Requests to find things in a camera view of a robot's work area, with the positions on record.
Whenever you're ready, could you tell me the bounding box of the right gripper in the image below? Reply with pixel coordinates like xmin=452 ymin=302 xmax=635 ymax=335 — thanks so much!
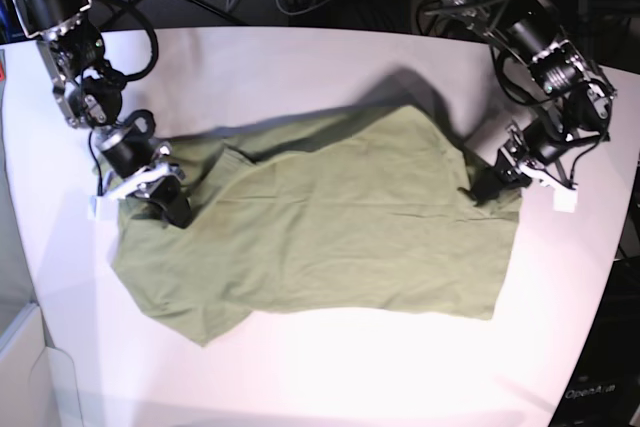
xmin=102 ymin=142 xmax=193 ymax=228

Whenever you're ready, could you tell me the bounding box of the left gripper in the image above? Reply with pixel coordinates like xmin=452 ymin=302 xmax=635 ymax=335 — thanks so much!
xmin=458 ymin=124 xmax=577 ymax=207

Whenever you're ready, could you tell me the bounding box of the green T-shirt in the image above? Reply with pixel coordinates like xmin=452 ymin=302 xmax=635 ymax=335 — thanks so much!
xmin=111 ymin=105 xmax=522 ymax=345

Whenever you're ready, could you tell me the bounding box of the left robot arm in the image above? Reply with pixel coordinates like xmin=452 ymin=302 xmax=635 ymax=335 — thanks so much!
xmin=422 ymin=0 xmax=617 ymax=211

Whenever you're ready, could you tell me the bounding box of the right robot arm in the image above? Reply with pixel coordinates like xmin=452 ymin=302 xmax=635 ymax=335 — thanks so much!
xmin=11 ymin=0 xmax=193 ymax=228

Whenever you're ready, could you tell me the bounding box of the white cardboard box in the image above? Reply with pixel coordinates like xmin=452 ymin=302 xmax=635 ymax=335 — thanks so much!
xmin=1 ymin=303 xmax=84 ymax=427

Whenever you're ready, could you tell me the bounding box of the black OpenArm case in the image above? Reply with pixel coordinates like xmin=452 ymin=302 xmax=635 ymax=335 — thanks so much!
xmin=550 ymin=257 xmax=639 ymax=426

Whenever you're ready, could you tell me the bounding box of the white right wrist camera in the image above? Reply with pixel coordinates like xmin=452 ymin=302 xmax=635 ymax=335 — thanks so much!
xmin=88 ymin=196 xmax=119 ymax=222

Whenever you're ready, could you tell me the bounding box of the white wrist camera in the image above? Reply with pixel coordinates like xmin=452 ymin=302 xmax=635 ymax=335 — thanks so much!
xmin=88 ymin=196 xmax=119 ymax=222
xmin=553 ymin=188 xmax=578 ymax=213

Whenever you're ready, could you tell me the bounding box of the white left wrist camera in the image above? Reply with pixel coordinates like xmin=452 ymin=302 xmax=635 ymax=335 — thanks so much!
xmin=553 ymin=188 xmax=578 ymax=213

